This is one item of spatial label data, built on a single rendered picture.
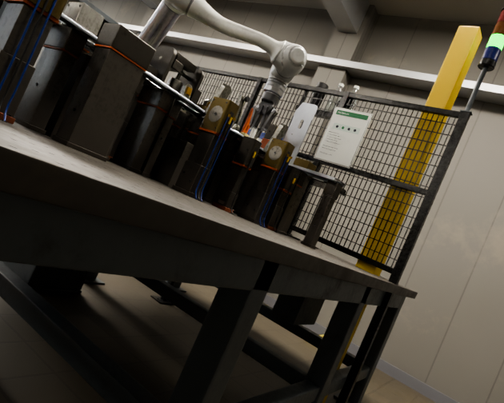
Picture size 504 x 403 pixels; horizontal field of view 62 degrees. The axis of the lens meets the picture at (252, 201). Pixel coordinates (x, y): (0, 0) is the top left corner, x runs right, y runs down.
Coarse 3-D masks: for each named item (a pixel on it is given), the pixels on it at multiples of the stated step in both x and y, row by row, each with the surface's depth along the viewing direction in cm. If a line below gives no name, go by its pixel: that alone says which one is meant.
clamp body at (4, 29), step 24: (24, 0) 85; (48, 0) 87; (0, 24) 90; (24, 24) 87; (48, 24) 90; (0, 48) 86; (24, 48) 88; (0, 72) 86; (24, 72) 88; (0, 96) 87
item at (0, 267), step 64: (0, 192) 42; (0, 256) 44; (64, 256) 50; (128, 256) 58; (192, 256) 69; (64, 320) 122; (384, 320) 228; (128, 384) 103; (192, 384) 91; (320, 384) 161
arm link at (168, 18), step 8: (160, 8) 194; (168, 8) 192; (152, 16) 198; (160, 16) 194; (168, 16) 194; (176, 16) 195; (152, 24) 197; (160, 24) 196; (168, 24) 197; (144, 32) 201; (152, 32) 199; (160, 32) 199; (144, 40) 202; (152, 40) 202; (160, 40) 204
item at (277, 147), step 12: (276, 144) 168; (288, 144) 165; (264, 156) 170; (276, 156) 166; (288, 156) 166; (264, 168) 168; (276, 168) 165; (264, 180) 167; (276, 180) 165; (252, 192) 168; (264, 192) 165; (252, 204) 166; (264, 204) 166; (240, 216) 168; (252, 216) 165
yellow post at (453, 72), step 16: (464, 32) 206; (480, 32) 205; (464, 48) 204; (448, 64) 206; (464, 64) 203; (448, 80) 204; (432, 96) 206; (448, 96) 202; (432, 128) 202; (416, 144) 204; (416, 160) 202; (400, 176) 205; (416, 176) 202; (400, 208) 201; (384, 224) 203; (400, 224) 206; (368, 256) 203; (352, 336) 205
